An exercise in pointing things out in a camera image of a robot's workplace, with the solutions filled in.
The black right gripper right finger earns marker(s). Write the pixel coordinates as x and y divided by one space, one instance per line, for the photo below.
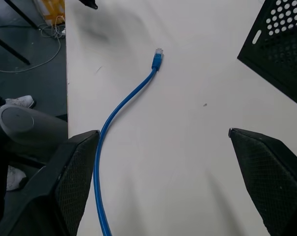
273 182

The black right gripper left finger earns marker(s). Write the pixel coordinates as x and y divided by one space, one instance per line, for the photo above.
64 186

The white sneaker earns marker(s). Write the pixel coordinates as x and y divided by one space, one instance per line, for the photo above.
14 177
21 100

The silver robot body part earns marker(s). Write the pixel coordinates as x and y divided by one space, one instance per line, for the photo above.
28 130

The black perforated plastic crate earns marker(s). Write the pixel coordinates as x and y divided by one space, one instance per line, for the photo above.
276 46

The yellow cardboard box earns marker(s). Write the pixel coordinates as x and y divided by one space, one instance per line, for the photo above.
52 11

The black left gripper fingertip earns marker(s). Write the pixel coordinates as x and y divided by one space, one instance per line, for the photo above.
90 3

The black metal frame leg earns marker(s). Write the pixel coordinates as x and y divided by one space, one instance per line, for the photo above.
10 50

